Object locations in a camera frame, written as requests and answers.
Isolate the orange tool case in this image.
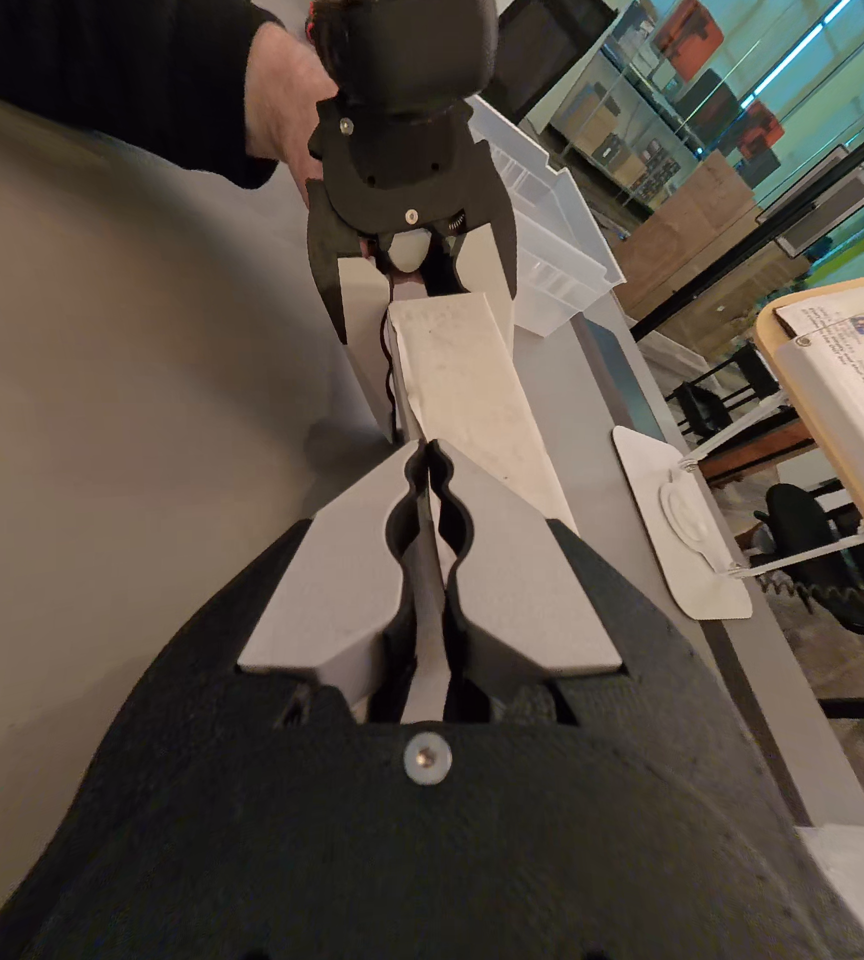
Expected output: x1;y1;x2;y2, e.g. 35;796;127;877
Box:
735;101;786;151
653;0;726;61

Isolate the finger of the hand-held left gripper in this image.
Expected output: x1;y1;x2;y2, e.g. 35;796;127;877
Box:
338;255;403;444
454;225;516;346

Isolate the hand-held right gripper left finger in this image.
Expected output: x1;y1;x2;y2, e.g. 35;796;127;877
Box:
237;440;433;725

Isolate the person's left forearm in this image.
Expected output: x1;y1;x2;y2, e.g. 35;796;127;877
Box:
0;0;287;189

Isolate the black stool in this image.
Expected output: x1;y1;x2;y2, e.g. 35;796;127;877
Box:
668;352;778;444

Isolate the black office chair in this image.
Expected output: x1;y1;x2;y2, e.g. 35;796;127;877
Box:
750;483;864;635

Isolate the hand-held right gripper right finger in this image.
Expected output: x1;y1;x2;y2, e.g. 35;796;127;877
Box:
430;440;624;725

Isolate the person's left hand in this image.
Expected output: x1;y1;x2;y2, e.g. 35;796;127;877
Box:
244;22;339;207

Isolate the white stand base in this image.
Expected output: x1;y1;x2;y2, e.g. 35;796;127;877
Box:
612;426;754;621

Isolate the brown wooden panel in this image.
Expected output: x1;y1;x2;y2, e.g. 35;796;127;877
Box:
615;153;812;354

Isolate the wooden sign board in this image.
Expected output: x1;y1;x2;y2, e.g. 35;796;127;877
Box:
754;266;864;594

